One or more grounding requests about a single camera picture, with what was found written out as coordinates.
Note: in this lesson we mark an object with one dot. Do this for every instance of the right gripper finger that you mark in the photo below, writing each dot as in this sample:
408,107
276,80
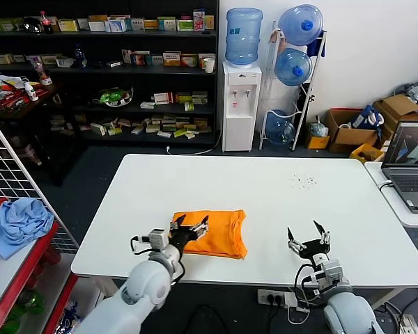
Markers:
325,238
296,246

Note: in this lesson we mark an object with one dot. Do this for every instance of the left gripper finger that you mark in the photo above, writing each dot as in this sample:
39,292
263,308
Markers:
178,224
200,230

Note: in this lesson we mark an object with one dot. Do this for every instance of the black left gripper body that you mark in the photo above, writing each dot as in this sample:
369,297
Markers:
182,237

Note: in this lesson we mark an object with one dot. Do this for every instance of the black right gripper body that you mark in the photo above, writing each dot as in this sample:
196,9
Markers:
313,248

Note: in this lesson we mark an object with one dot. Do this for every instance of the orange t-shirt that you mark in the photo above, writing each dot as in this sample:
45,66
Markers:
223,233

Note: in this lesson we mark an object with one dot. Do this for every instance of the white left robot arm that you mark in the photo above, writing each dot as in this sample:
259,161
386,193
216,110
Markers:
146,285

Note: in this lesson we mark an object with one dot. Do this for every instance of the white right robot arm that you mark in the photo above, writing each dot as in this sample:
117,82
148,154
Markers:
348,311

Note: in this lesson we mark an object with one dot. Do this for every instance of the large white table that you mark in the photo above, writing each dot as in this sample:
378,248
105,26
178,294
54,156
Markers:
143,181

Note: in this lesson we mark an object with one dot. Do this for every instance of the small white side table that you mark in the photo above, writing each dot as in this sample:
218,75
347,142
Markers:
379,188

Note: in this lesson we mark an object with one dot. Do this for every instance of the yellow plastic bin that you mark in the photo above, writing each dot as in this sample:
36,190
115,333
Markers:
367,153

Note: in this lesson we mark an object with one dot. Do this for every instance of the small yellow box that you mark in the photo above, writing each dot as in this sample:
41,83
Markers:
317,142

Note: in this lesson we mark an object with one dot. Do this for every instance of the open brown cardboard box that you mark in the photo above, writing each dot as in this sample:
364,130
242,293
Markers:
348,137

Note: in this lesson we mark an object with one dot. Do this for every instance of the grey open laptop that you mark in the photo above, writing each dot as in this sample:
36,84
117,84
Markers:
409,174

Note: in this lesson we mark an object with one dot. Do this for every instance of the clear plastic bag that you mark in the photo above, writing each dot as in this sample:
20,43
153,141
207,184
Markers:
318,128

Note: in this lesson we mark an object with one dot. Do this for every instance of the white floor power strip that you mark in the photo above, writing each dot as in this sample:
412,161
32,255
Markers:
409,321

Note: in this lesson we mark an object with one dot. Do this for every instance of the blue water jug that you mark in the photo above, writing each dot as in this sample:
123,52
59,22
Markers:
243,35
292,67
299,24
280,128

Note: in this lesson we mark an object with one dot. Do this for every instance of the white metal jug rack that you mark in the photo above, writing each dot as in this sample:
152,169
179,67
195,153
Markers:
301,120

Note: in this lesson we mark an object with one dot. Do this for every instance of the flat white medicine box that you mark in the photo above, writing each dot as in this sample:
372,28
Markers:
115,64
148,105

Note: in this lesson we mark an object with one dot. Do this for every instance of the white water dispenser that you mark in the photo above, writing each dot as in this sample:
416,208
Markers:
240,111

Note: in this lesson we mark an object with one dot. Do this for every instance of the white box red stripe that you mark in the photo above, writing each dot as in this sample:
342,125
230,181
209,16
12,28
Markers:
163,98

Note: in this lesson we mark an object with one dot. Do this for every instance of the yellow green medicine box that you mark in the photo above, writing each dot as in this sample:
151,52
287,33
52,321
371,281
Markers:
183,97

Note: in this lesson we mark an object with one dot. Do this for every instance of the stacked pale medicine boxes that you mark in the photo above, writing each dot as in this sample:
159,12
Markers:
199,97

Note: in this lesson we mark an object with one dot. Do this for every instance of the blue shopping bag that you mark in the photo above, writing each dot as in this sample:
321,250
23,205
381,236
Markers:
367,116

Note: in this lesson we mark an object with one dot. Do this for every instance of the red bottle pack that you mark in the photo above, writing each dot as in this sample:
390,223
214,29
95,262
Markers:
50,255

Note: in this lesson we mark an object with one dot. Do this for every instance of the blue and white packets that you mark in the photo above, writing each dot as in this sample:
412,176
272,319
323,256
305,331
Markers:
68,315

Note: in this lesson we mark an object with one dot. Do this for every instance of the bowl of green snack packs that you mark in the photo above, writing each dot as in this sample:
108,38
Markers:
116,97

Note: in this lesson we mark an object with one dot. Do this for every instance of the closed brown cardboard box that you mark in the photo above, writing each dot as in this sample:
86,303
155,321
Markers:
398,106

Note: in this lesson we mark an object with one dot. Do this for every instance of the crumpled light blue cloth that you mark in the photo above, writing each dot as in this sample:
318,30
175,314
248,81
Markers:
21,222

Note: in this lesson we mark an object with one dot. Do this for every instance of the white paper cup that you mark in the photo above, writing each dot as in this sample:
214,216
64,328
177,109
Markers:
209,65

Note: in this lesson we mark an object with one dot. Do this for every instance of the orange and white medicine box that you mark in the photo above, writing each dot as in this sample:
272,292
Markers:
172,59

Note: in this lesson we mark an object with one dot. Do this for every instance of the green bottle pack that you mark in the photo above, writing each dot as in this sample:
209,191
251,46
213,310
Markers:
28,302

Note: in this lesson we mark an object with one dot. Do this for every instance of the red and blue medicine box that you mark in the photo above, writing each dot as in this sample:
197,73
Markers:
139,58

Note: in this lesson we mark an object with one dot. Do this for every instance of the red and white rack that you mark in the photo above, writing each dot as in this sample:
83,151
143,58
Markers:
10,275

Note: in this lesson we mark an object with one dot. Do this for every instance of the white and red medicine box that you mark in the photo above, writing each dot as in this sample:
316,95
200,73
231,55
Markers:
127,56

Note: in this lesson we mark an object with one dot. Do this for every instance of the dark blue hanging cloth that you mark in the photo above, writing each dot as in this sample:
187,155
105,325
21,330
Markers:
315,47

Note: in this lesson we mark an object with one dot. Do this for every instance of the blue plastic bottle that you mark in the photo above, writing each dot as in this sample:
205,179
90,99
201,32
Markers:
79,55

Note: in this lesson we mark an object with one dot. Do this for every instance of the open white carton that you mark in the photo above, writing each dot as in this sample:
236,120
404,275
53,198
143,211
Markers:
65,62

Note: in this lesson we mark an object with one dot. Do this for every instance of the white bottle green label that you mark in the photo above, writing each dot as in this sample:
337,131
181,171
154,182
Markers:
31,91

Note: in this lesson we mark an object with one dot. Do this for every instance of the black shelf unit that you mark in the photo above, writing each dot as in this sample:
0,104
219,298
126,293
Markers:
90,45

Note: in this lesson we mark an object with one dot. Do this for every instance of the green and white medicine box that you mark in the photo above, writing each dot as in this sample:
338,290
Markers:
167,23

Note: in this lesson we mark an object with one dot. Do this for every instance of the clear bottle pink label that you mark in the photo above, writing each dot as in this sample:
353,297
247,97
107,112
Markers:
43,74

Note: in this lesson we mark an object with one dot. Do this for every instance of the tall pink and blue box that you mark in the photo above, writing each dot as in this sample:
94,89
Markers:
199,19

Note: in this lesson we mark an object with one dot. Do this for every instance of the pale green medicine box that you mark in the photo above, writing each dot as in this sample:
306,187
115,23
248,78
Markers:
1,59
50,60

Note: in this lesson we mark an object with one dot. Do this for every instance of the blue and white medicine box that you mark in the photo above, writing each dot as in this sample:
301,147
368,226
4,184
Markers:
117,24

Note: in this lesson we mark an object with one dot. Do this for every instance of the pile of colourful packets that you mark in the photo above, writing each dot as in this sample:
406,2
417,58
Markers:
7,90

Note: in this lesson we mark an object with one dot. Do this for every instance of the yellow and white medicine box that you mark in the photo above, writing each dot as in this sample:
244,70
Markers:
68,25

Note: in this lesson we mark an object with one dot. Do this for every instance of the cola bottle red cap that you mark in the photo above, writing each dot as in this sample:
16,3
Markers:
48,22

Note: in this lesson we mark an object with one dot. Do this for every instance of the shiny black helmet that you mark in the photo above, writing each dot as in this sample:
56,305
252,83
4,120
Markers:
31,24

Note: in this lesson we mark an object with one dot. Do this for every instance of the large green medicine box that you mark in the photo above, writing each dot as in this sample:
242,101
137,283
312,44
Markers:
7,25

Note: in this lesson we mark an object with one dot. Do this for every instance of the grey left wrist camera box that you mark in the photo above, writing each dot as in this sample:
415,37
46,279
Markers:
158,238

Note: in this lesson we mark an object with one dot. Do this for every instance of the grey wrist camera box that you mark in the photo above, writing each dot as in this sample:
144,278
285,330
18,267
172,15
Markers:
331,273
158,238

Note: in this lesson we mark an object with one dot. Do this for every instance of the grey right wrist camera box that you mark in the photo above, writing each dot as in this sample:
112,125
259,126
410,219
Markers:
331,273

